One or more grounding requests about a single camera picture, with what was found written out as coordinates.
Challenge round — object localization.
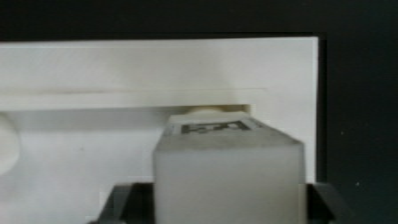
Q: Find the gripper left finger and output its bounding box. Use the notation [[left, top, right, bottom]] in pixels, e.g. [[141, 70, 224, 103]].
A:
[[88, 183, 155, 224]]

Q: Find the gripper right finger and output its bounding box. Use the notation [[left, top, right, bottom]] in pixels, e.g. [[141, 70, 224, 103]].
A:
[[308, 183, 356, 224]]

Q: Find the white table leg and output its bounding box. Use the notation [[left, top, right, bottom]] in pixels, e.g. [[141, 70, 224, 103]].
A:
[[153, 112, 306, 224]]

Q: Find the white square tabletop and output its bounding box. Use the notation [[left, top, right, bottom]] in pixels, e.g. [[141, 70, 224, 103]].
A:
[[0, 37, 319, 224]]

